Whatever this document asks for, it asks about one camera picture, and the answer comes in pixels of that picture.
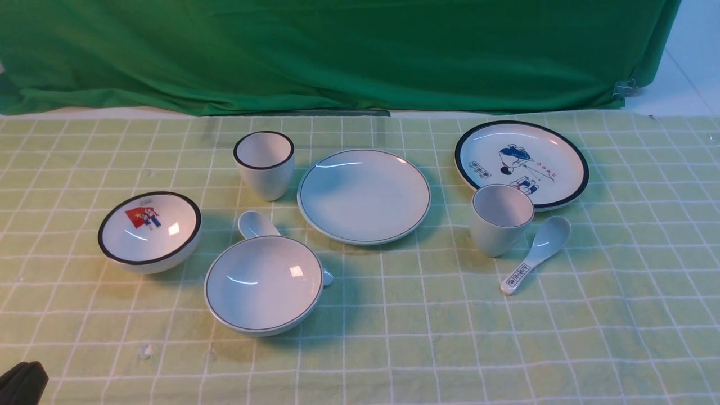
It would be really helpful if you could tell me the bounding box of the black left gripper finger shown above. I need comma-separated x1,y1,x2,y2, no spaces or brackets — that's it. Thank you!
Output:
1,361,49,404

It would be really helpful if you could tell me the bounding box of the pale blue plain spoon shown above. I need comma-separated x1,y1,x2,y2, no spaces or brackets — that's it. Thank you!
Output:
226,210,334,293

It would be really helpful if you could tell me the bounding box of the pale blue plain cup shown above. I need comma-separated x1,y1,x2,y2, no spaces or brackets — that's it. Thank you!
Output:
470,184,535,257

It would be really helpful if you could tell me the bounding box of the black rimmed flag bowl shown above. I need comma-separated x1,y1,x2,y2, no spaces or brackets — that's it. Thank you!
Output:
97,191,203,275

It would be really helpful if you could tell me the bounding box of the white cup black rim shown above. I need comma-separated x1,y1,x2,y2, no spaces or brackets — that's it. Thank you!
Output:
232,131,295,201

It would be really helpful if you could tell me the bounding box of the green backdrop cloth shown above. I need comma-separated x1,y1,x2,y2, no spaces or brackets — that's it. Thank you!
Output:
2,1,681,116

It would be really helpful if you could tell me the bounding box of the pale blue plain plate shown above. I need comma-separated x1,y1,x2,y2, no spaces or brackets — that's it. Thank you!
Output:
296,148,431,246

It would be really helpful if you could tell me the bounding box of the black rimmed illustrated plate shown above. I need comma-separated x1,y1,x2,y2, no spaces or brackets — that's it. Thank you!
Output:
453,120,590,211

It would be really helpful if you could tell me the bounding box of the light green checkered tablecloth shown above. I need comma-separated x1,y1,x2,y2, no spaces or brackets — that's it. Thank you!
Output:
1,112,719,404

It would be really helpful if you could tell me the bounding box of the metal binder clip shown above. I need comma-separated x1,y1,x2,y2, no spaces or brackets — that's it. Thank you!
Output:
612,78,641,100

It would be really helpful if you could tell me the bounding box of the white spoon printed handle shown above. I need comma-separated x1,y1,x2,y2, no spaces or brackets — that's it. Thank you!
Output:
499,216,572,295

